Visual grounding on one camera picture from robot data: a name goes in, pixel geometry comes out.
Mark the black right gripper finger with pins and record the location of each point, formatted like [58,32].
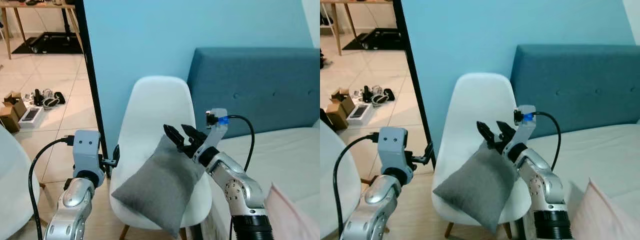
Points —
[505,128]
[485,132]
[173,135]
[192,132]

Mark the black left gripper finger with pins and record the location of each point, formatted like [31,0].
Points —
[117,154]
[430,151]

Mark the grey square pillow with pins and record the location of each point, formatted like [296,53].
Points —
[475,187]
[160,185]

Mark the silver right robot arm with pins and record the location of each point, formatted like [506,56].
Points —
[240,190]
[542,187]

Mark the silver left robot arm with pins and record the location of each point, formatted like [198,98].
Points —
[75,200]
[377,197]

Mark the pink pillow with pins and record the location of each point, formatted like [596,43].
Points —
[292,217]
[607,215]

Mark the white flat product box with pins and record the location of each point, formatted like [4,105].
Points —
[360,113]
[31,116]

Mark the black and white gadget pile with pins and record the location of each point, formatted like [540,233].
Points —
[377,95]
[49,98]

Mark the blue fabric bed headboard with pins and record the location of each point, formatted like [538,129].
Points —
[260,85]
[580,82]

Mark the brown cardboard box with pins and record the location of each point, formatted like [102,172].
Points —
[340,110]
[12,112]

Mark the black wheeled floor platform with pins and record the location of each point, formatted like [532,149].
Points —
[382,40]
[47,44]

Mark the wooden table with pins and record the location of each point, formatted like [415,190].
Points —
[350,5]
[35,6]

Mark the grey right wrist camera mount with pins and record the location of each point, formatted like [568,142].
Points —
[525,125]
[217,127]

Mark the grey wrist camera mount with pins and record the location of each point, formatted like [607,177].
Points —
[87,150]
[525,125]
[217,127]
[392,147]

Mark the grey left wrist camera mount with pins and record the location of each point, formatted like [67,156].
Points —
[87,150]
[392,147]

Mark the black door frame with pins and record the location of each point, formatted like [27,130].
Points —
[412,75]
[90,75]

